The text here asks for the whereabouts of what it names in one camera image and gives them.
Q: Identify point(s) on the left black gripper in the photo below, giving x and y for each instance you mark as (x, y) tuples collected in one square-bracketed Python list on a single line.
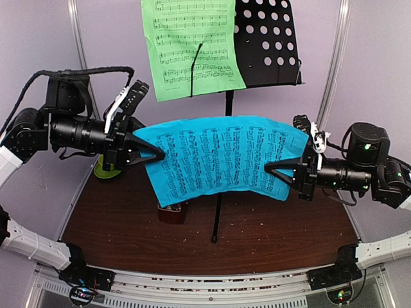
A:
[(119, 142)]

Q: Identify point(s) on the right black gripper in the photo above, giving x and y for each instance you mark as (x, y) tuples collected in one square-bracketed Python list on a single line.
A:
[(307, 182)]

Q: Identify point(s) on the blue sheet music page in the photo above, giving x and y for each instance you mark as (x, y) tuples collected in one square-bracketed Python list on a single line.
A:
[(209, 155)]

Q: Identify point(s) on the green sheet music page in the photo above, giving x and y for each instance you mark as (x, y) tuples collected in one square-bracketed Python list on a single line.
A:
[(191, 47)]

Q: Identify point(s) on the black music stand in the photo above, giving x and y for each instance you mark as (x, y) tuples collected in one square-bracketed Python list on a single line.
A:
[(265, 44)]

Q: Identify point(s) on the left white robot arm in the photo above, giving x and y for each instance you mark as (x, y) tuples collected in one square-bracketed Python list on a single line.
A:
[(65, 122)]

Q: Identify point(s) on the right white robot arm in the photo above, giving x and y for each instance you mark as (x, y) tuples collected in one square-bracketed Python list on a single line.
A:
[(361, 164)]

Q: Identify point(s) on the green saucer plate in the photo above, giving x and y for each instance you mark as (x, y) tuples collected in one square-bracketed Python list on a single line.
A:
[(102, 174)]

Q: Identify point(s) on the brown wooden metronome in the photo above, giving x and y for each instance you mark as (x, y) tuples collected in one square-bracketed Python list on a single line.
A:
[(173, 214)]

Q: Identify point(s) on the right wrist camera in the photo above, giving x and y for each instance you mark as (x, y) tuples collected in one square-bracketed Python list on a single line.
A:
[(317, 139)]

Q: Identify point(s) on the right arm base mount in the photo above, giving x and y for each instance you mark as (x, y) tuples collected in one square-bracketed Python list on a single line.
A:
[(335, 280)]

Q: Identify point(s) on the aluminium front rail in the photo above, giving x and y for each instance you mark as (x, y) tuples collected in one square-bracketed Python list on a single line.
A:
[(276, 289)]

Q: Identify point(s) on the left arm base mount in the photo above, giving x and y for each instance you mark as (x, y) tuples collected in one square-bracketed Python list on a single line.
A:
[(86, 287)]

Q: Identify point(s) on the right aluminium corner post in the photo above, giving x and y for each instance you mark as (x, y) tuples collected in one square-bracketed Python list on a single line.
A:
[(337, 57)]

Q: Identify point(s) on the aluminium corner post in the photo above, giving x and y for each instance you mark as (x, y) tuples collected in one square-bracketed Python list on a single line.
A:
[(337, 57), (72, 6)]

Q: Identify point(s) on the left aluminium corner post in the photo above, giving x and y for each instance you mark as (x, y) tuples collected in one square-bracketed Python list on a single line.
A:
[(72, 6)]

